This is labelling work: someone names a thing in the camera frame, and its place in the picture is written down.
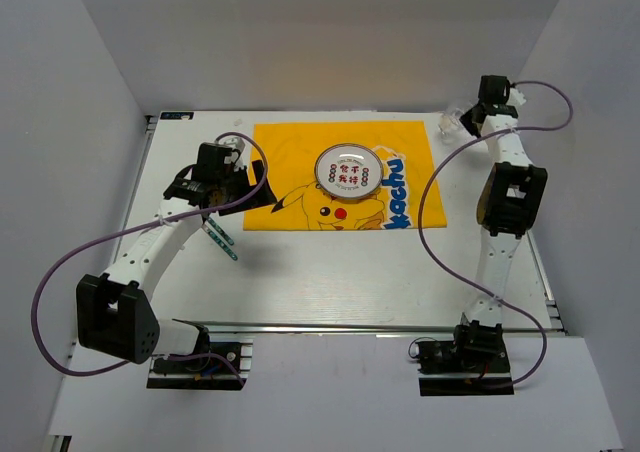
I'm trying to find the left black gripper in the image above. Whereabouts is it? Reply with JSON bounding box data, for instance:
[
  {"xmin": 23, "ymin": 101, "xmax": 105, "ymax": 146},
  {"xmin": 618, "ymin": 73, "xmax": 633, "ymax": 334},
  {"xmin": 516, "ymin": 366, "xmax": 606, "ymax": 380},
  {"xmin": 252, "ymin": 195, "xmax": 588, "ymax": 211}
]
[{"xmin": 217, "ymin": 160, "xmax": 277, "ymax": 216}]

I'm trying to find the clear drinking glass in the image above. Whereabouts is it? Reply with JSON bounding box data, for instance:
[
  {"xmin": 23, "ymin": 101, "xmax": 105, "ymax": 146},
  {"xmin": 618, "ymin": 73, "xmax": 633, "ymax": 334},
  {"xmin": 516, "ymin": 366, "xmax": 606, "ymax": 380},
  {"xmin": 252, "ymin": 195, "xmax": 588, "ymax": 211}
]
[{"xmin": 438, "ymin": 100, "xmax": 472, "ymax": 144}]

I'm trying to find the white plate with red characters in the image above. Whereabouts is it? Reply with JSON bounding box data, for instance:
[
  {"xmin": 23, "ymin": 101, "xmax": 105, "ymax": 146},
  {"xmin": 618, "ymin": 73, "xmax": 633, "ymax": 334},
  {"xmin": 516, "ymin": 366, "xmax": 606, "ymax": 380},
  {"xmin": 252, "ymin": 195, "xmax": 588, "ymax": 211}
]
[{"xmin": 314, "ymin": 143, "xmax": 384, "ymax": 201}]

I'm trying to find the yellow printed cloth napkin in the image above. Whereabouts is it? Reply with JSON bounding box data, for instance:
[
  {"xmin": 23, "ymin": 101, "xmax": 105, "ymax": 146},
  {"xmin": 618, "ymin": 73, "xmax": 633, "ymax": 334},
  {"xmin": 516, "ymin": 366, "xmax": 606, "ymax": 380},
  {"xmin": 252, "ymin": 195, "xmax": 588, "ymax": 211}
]
[{"xmin": 244, "ymin": 121, "xmax": 447, "ymax": 231}]

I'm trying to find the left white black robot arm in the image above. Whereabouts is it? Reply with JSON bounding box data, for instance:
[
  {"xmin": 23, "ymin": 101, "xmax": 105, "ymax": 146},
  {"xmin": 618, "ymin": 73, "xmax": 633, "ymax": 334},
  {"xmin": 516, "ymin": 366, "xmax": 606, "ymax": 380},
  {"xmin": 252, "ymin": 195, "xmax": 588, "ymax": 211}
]
[{"xmin": 76, "ymin": 132, "xmax": 277, "ymax": 371}]

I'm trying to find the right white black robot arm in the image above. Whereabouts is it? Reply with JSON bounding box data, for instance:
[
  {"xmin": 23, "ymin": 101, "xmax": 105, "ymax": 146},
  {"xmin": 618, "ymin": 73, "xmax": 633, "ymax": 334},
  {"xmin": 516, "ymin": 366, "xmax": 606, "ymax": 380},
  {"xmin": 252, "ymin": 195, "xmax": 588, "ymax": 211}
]
[{"xmin": 451, "ymin": 75, "xmax": 548, "ymax": 371}]

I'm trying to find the left black corner label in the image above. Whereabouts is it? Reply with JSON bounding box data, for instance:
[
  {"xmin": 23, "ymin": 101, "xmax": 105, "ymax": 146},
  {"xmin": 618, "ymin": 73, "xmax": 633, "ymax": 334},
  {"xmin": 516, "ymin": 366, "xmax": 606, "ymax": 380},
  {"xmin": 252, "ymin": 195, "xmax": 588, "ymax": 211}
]
[{"xmin": 159, "ymin": 111, "xmax": 194, "ymax": 121}]

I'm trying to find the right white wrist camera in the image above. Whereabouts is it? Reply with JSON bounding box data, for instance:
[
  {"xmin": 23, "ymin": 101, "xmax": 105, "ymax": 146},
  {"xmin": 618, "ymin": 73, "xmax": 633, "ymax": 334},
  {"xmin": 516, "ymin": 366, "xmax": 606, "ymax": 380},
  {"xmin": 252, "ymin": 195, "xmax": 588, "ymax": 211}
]
[{"xmin": 507, "ymin": 85, "xmax": 527, "ymax": 108}]

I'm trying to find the fork with green patterned handle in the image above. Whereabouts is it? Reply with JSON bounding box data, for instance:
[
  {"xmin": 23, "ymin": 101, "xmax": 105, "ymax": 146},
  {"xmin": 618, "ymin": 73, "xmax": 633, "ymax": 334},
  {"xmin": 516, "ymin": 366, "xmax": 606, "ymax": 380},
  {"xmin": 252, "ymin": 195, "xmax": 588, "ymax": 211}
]
[{"xmin": 207, "ymin": 216, "xmax": 235, "ymax": 246}]

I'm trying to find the knife with green patterned handle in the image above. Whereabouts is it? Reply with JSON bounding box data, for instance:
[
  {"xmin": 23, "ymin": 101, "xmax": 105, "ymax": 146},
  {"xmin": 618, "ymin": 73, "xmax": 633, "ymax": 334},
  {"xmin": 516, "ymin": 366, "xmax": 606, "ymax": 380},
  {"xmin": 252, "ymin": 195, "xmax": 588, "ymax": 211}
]
[{"xmin": 203, "ymin": 227, "xmax": 238, "ymax": 261}]

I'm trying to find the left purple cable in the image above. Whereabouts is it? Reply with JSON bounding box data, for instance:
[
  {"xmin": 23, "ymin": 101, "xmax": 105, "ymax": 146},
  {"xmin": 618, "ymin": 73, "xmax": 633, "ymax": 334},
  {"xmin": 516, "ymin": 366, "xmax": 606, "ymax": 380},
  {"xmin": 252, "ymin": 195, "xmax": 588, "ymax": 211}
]
[{"xmin": 29, "ymin": 131, "xmax": 269, "ymax": 388}]

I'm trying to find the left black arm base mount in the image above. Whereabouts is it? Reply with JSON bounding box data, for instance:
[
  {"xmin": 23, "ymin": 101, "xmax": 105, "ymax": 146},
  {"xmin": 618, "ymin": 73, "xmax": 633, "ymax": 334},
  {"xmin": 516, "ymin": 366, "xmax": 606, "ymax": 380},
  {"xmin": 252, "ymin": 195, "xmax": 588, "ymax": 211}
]
[{"xmin": 146, "ymin": 334, "xmax": 253, "ymax": 391}]

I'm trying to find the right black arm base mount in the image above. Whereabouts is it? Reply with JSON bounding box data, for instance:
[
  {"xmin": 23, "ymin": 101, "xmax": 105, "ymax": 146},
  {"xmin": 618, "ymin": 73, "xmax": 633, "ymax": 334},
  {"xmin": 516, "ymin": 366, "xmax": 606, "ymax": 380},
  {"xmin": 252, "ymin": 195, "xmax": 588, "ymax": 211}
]
[{"xmin": 408, "ymin": 337, "xmax": 514, "ymax": 397}]

